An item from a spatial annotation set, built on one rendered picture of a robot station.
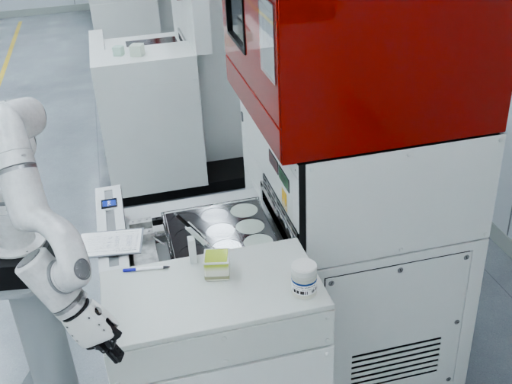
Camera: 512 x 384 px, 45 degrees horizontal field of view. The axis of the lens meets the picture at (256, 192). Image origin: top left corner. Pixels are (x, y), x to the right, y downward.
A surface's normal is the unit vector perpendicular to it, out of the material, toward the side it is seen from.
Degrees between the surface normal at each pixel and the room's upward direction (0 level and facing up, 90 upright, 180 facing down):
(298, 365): 90
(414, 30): 90
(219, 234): 0
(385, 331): 90
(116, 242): 0
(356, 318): 90
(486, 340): 0
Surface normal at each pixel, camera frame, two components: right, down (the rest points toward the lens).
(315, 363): 0.24, 0.47
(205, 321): -0.04, -0.87
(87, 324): -0.05, 0.48
